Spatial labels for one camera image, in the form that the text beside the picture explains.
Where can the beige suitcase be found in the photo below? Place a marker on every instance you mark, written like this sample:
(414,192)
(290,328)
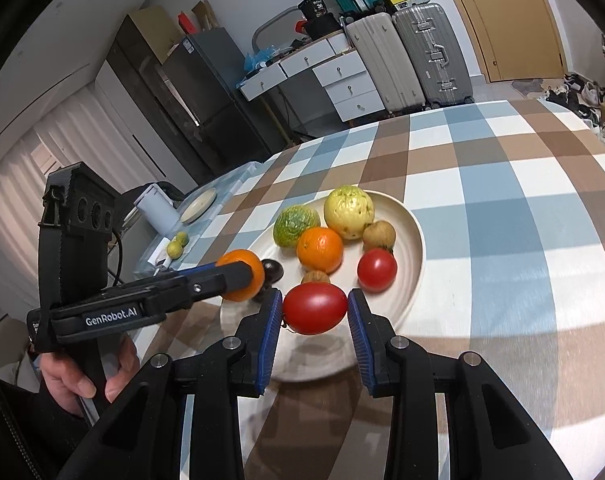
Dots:
(382,60)

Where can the blue plastic bag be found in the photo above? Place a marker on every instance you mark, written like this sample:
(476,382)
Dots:
(260,61)

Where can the person's left forearm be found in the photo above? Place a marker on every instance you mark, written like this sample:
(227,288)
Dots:
(27,435)

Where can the orange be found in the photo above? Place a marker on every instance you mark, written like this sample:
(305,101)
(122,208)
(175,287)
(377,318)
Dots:
(320,251)
(242,255)

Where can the dark cabinet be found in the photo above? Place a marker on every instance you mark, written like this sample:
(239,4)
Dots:
(142,105)

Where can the cardboard boxes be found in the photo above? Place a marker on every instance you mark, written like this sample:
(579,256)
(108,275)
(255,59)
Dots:
(155,32)

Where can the white curtain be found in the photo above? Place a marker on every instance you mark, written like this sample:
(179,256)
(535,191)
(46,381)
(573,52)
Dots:
(27,220)

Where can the bumpy green citrus fruit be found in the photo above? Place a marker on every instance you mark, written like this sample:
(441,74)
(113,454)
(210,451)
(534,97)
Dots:
(295,226)

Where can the dark grey refrigerator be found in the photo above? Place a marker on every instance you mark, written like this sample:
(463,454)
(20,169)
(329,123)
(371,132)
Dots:
(217,95)

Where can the black jar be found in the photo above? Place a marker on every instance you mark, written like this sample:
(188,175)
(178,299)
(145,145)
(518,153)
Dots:
(316,15)

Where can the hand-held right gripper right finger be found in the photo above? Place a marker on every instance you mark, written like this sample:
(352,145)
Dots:
(362,350)

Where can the white power strip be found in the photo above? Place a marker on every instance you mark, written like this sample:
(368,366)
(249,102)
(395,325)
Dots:
(161,262)

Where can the silver suitcase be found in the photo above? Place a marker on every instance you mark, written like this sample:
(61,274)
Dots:
(432,55)

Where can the white desk with drawers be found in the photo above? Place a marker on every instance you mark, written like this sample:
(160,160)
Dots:
(332,77)

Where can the small yellow-green fruit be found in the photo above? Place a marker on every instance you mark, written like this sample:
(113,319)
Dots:
(174,249)
(182,238)

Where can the red tomato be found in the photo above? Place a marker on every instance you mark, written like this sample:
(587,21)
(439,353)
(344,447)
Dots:
(315,310)
(377,270)

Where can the wooden door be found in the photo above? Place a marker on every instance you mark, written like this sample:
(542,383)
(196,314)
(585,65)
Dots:
(507,20)

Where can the dark purple fruit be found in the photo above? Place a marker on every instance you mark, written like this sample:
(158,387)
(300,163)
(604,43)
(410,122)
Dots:
(272,270)

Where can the small cream plate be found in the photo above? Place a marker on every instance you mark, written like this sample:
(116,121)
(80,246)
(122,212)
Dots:
(198,205)

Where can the cream round plate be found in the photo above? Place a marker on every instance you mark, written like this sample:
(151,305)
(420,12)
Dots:
(397,280)

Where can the clear plastic storage box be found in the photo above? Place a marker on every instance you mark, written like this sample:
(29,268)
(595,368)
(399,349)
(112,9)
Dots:
(222,180)

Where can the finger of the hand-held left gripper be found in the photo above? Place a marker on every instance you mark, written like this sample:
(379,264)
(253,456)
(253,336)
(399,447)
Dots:
(192,272)
(227,277)

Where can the yellow guava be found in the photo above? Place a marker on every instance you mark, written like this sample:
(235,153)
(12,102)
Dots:
(349,212)

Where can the small brown fruit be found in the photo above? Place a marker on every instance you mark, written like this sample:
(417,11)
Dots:
(379,236)
(316,277)

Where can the white cylinder cup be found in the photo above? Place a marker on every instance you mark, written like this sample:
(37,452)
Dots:
(155,207)

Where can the person's left hand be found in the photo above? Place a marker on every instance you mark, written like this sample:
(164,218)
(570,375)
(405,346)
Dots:
(67,380)

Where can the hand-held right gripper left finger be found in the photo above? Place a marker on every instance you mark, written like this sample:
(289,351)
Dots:
(268,345)

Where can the shoes on floor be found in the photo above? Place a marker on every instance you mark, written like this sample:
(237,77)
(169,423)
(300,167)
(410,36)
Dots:
(590,105)

